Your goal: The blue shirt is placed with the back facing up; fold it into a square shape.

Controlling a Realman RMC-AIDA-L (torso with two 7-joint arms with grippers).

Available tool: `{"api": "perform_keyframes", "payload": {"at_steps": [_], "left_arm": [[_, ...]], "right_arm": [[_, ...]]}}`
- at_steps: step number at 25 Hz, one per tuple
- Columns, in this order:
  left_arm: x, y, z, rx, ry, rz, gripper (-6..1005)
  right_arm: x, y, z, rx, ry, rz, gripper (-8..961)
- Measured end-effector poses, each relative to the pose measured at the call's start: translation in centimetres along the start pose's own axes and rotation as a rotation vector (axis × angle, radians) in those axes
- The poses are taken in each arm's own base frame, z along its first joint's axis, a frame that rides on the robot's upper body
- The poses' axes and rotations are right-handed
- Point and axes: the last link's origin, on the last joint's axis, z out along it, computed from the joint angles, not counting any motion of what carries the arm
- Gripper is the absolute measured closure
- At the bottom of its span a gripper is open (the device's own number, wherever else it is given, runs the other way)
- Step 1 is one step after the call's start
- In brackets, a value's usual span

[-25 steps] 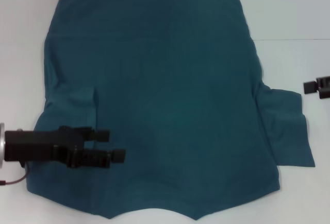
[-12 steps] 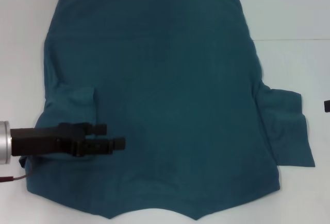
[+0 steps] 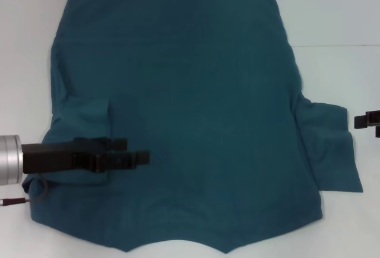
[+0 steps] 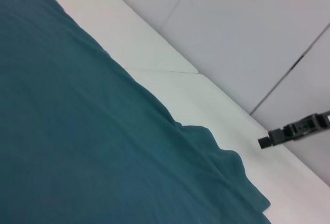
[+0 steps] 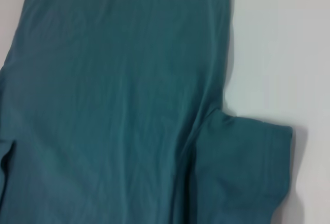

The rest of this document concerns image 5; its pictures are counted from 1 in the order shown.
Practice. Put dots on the blue t-shirt with white print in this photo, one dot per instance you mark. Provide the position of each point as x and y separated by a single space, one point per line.
116 105

